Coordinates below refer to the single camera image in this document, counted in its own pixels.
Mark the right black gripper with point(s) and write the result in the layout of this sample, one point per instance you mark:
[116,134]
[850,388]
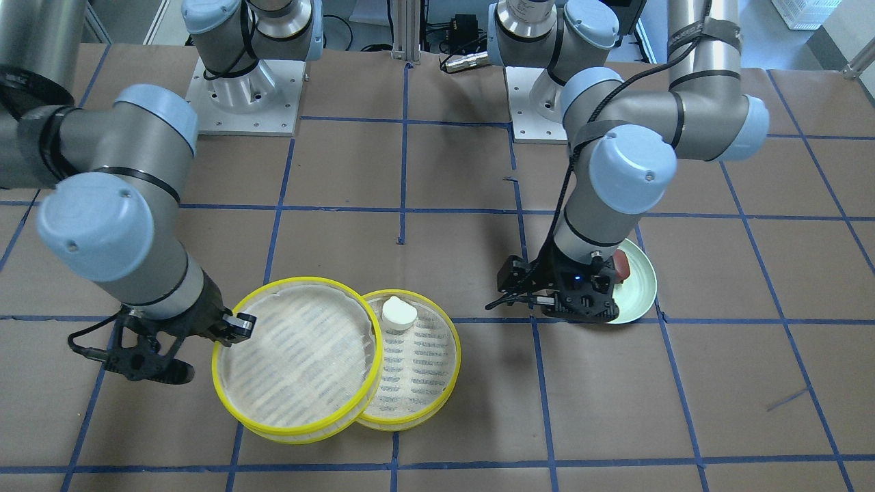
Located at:
[200,316]

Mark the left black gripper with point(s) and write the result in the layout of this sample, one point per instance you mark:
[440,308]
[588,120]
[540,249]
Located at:
[555,272]

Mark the yellow steamer layer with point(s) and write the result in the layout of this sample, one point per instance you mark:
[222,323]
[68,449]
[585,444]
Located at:
[419,367]
[311,366]

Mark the white bun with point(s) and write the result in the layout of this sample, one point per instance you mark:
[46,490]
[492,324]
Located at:
[397,315]

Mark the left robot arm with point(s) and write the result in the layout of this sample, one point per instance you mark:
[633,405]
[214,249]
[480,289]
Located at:
[624,138]

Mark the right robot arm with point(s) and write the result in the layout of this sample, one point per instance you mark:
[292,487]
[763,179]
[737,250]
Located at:
[117,175]

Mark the red-brown bun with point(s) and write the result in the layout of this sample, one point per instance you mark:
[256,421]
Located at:
[622,266]

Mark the light green plate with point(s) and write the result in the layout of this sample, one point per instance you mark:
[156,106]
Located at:
[635,295]

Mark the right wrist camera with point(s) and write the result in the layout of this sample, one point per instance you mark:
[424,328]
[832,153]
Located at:
[144,362]

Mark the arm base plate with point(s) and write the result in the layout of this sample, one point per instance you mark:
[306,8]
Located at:
[264,102]
[534,105]

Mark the aluminium frame post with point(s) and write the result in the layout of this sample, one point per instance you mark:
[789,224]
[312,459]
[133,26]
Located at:
[406,22]

